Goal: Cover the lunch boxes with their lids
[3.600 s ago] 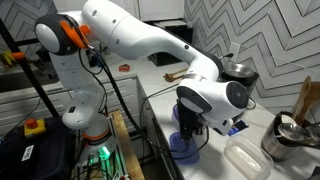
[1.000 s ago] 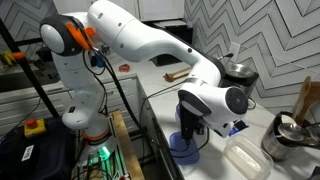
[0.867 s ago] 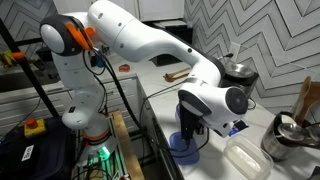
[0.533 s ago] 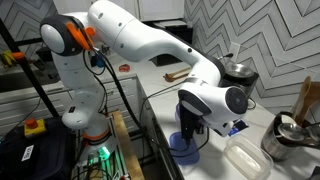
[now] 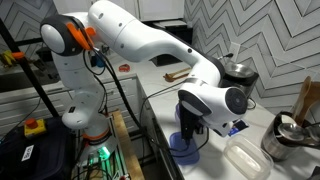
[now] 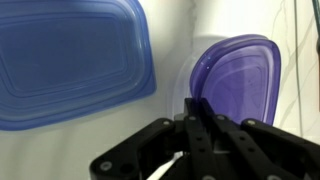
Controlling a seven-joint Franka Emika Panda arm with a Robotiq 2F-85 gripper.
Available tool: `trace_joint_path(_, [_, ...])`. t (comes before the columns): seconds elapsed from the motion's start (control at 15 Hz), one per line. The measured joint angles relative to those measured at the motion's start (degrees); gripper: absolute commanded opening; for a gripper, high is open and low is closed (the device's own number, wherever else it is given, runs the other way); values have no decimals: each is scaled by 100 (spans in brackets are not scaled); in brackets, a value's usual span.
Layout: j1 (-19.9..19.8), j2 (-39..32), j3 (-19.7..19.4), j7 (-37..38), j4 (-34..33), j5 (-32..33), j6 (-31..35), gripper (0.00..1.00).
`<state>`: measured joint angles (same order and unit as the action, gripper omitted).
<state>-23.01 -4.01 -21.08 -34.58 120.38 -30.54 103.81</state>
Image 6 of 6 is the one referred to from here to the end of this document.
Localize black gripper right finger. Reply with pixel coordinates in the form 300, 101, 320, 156
199, 98, 320, 180

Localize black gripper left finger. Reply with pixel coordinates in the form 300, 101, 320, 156
89, 97, 218, 180

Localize blue rectangular plastic lid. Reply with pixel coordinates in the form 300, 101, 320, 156
0, 0, 158, 132

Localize purple square plastic lid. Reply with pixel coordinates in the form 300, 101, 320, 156
188, 33, 282, 127

